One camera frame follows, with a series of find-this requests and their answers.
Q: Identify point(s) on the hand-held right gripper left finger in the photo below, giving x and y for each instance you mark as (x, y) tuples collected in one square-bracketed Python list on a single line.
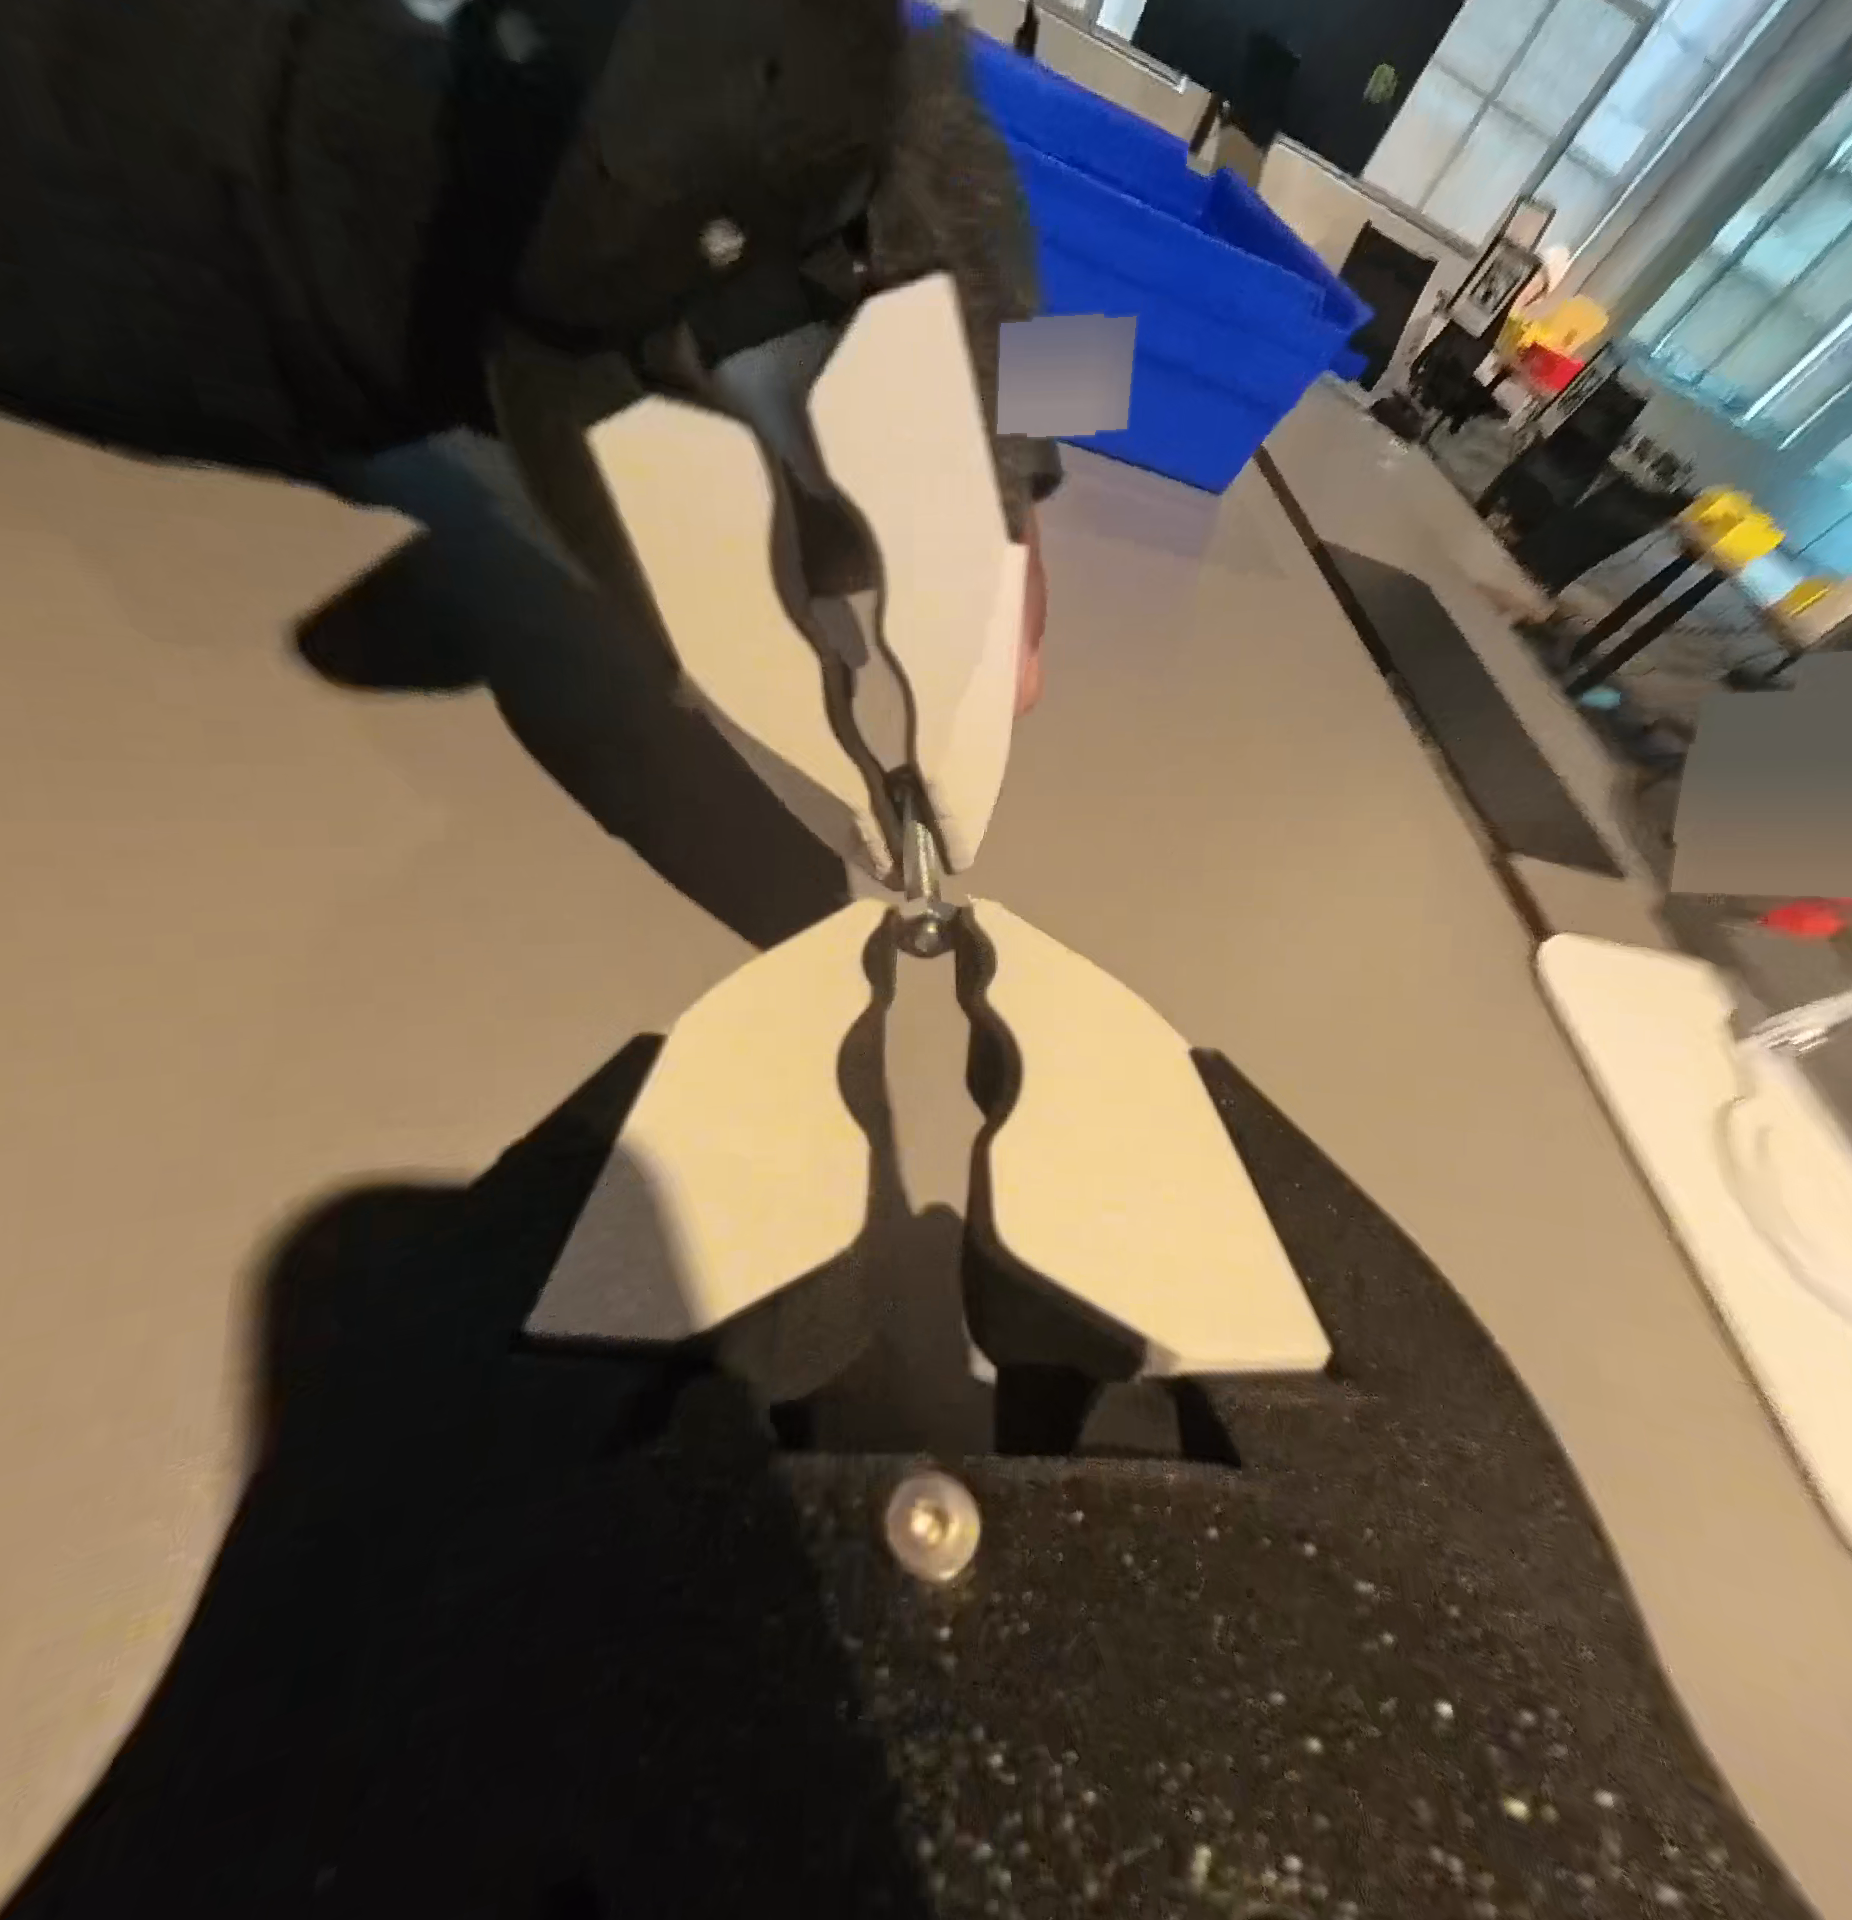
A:
[(716, 1155)]

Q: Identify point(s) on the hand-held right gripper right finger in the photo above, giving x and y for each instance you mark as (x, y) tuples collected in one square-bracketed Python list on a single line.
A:
[(1151, 1185)]

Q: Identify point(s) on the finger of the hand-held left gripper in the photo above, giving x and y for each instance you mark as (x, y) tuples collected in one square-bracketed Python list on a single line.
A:
[(703, 557), (944, 524)]

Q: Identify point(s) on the silver nut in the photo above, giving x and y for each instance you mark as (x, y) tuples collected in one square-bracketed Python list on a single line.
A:
[(927, 927)]

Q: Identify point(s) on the silver bolt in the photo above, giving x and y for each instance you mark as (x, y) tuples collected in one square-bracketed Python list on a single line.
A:
[(919, 849)]

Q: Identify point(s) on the person's left forearm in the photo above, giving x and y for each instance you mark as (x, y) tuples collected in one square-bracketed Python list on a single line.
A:
[(191, 225)]

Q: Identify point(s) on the person's left hand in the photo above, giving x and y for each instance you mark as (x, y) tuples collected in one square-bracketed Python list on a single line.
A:
[(1034, 630)]

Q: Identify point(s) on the blue plastic bin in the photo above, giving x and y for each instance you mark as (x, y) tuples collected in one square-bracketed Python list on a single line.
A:
[(1078, 121), (1242, 374)]

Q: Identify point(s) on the white base board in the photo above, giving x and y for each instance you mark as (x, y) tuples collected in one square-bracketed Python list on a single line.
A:
[(1631, 1079)]

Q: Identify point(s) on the black chair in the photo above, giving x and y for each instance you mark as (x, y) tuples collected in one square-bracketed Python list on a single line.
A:
[(1585, 451), (1383, 286)]

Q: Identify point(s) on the black desk mat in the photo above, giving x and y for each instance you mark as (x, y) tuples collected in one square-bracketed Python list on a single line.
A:
[(1466, 705)]

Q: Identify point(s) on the black television on stand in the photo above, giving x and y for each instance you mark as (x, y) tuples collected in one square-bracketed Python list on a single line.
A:
[(1316, 61)]

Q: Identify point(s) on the printed marker board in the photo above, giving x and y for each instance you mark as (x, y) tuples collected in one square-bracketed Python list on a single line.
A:
[(1497, 278)]

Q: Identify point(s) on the yellow red storage bin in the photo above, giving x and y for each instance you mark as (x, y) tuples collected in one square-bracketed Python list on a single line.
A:
[(1562, 321)]

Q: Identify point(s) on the clear acrylic stand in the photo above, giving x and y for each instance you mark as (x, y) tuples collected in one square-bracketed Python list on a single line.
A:
[(1812, 1020)]

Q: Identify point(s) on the large window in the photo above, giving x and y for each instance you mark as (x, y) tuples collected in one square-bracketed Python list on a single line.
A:
[(1767, 269)]

